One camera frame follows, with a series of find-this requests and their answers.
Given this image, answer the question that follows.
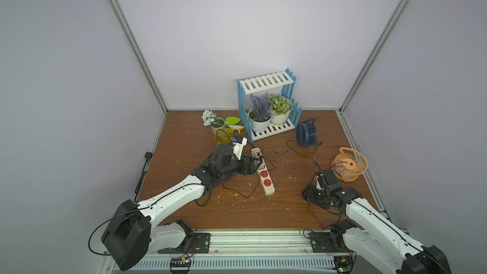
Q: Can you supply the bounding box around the black power strip cord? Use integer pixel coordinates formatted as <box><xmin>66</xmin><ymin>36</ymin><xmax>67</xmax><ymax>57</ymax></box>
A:
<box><xmin>215</xmin><ymin>128</ymin><xmax>254</xmax><ymax>151</ymax></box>

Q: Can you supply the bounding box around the green potted plant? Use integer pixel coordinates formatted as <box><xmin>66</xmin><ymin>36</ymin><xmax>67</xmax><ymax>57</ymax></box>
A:
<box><xmin>269</xmin><ymin>95</ymin><xmax>292</xmax><ymax>125</ymax></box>

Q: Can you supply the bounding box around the aluminium front rail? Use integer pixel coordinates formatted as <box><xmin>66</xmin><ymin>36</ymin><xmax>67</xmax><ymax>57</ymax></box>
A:
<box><xmin>99</xmin><ymin>229</ymin><xmax>429</xmax><ymax>274</ymax></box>

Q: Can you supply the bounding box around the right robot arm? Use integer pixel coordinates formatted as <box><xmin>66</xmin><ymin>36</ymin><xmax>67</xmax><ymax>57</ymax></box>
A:
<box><xmin>302</xmin><ymin>169</ymin><xmax>451</xmax><ymax>273</ymax></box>

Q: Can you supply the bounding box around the orange desk fan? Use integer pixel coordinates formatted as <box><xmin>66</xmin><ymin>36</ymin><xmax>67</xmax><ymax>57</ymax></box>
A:
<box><xmin>331</xmin><ymin>147</ymin><xmax>369</xmax><ymax>183</ymax></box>

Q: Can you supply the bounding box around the purple lavender potted plant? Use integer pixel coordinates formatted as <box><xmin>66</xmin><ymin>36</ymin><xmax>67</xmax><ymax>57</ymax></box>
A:
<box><xmin>249</xmin><ymin>93</ymin><xmax>271</xmax><ymax>133</ymax></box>

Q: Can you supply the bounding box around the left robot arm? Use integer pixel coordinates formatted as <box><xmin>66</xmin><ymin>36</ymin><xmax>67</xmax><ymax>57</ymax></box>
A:
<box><xmin>101</xmin><ymin>143</ymin><xmax>264</xmax><ymax>271</ymax></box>

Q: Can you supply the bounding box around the dark blue upright desk fan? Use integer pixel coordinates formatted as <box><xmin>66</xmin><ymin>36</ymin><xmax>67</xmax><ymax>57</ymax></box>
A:
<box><xmin>296</xmin><ymin>118</ymin><xmax>323</xmax><ymax>147</ymax></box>

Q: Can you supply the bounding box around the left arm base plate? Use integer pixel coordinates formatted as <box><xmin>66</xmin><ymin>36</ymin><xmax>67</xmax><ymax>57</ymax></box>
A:
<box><xmin>157</xmin><ymin>220</ymin><xmax>211</xmax><ymax>255</ymax></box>

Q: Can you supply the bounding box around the yellow spray bottle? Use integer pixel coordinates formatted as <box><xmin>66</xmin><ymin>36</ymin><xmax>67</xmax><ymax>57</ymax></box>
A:
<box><xmin>213</xmin><ymin>125</ymin><xmax>244</xmax><ymax>145</ymax></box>

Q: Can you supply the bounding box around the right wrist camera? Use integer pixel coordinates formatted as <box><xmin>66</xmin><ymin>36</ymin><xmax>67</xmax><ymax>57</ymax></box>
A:
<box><xmin>316</xmin><ymin>173</ymin><xmax>330</xmax><ymax>197</ymax></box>

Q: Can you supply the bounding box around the right green circuit board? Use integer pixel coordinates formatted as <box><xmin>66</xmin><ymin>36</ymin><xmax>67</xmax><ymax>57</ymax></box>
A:
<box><xmin>333</xmin><ymin>256</ymin><xmax>354</xmax><ymax>274</ymax></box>

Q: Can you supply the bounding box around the beige red power strip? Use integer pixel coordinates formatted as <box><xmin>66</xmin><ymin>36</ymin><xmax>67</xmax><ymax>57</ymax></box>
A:
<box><xmin>259</xmin><ymin>157</ymin><xmax>275</xmax><ymax>196</ymax></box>

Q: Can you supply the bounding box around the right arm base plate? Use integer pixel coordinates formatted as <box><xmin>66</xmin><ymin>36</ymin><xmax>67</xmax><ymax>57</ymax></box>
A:
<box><xmin>309</xmin><ymin>232</ymin><xmax>349</xmax><ymax>253</ymax></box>

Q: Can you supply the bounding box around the black wall cable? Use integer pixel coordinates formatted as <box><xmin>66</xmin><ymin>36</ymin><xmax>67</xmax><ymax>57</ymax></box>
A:
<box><xmin>132</xmin><ymin>151</ymin><xmax>153</xmax><ymax>202</ymax></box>

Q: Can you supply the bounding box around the green circuit board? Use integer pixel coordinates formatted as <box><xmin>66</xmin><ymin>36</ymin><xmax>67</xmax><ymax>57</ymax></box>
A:
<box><xmin>169</xmin><ymin>257</ymin><xmax>192</xmax><ymax>274</ymax></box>
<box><xmin>333</xmin><ymin>256</ymin><xmax>354</xmax><ymax>274</ymax></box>

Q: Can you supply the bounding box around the blue white plant shelf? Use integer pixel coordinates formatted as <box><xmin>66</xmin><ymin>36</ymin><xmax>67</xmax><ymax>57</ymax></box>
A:
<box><xmin>237</xmin><ymin>69</ymin><xmax>302</xmax><ymax>142</ymax></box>

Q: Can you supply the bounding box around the white flower potted plant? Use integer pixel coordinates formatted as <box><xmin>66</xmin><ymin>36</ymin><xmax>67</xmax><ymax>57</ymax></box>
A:
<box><xmin>202</xmin><ymin>110</ymin><xmax>225</xmax><ymax>136</ymax></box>

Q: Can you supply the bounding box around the green plastic scoop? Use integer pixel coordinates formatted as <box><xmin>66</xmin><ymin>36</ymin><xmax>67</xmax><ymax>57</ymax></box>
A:
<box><xmin>224</xmin><ymin>117</ymin><xmax>241</xmax><ymax>126</ymax></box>

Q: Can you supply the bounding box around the left green circuit board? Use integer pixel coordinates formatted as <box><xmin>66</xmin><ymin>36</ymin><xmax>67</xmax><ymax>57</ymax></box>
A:
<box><xmin>169</xmin><ymin>257</ymin><xmax>192</xmax><ymax>274</ymax></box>

